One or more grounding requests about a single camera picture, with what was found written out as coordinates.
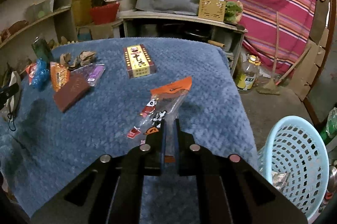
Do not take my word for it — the silver black snack bag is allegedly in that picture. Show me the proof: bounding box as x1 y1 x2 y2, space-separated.
271 171 290 192

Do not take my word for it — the orange clear snack wrapper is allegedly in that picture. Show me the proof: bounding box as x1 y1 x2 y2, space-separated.
126 77 193 161

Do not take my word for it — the light blue trash basket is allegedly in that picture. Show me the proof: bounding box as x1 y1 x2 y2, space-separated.
258 116 329 219

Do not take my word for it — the small red snack packet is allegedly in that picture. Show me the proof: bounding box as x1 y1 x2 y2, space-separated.
25 63 37 85

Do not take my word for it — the blue crumpled plastic bag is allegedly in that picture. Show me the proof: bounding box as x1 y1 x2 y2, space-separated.
31 58 50 90

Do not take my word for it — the red blue snack bag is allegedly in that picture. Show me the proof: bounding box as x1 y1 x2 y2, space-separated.
50 62 70 92

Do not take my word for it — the green glass bottle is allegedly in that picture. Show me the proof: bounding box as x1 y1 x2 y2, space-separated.
31 37 54 64

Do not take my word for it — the blue knitted table cloth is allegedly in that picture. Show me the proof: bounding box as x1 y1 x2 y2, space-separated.
1 38 258 216

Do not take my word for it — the crumpled brown paper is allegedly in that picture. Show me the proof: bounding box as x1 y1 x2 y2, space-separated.
59 51 96 70

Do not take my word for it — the purple plastic package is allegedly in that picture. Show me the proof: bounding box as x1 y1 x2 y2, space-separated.
71 63 105 87

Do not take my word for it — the yellow oil bottle floor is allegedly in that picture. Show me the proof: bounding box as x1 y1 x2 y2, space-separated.
235 55 261 92

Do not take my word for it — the red plastic basin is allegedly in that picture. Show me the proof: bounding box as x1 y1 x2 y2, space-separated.
90 3 119 25

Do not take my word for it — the yellow red spice box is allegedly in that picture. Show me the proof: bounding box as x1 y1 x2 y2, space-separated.
123 44 156 79

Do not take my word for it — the wooden side table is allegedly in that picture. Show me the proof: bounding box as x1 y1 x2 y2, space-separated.
117 10 248 76

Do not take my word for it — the green vegetable bunch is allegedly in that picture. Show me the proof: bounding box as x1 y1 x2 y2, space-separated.
224 1 243 25

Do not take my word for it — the yellow chopstick holder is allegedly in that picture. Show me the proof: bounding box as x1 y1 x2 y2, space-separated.
198 0 226 22

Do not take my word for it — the wooden wall shelf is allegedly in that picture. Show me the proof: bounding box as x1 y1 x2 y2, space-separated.
1 0 76 69

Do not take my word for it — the broom with wooden handle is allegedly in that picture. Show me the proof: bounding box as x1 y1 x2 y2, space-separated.
256 11 311 96

